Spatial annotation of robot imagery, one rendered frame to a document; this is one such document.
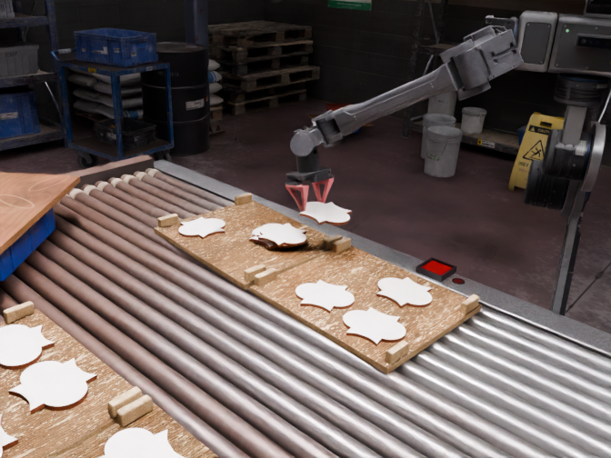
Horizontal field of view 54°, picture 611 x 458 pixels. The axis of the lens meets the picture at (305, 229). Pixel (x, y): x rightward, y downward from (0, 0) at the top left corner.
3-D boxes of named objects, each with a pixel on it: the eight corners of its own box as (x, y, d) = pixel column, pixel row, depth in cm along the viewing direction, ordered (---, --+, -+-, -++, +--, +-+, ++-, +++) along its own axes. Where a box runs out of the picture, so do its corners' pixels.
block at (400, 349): (402, 349, 120) (403, 338, 119) (409, 353, 119) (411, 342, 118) (383, 361, 116) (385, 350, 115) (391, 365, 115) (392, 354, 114)
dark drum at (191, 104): (183, 134, 585) (178, 40, 548) (224, 147, 550) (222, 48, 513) (131, 145, 544) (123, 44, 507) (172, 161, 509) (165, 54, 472)
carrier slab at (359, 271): (348, 249, 164) (348, 243, 163) (481, 310, 138) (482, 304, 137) (249, 292, 141) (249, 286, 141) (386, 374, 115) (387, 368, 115)
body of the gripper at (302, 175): (332, 174, 155) (329, 146, 153) (304, 183, 148) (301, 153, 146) (314, 174, 159) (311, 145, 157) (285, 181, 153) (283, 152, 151)
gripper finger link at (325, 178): (336, 204, 157) (334, 169, 155) (317, 211, 153) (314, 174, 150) (318, 202, 162) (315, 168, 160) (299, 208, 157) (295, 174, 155)
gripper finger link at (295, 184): (325, 208, 154) (322, 173, 152) (305, 214, 150) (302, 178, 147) (306, 206, 159) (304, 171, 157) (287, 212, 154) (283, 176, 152)
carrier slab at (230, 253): (251, 204, 191) (251, 199, 190) (345, 248, 164) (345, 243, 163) (154, 233, 168) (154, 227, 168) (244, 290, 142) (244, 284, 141)
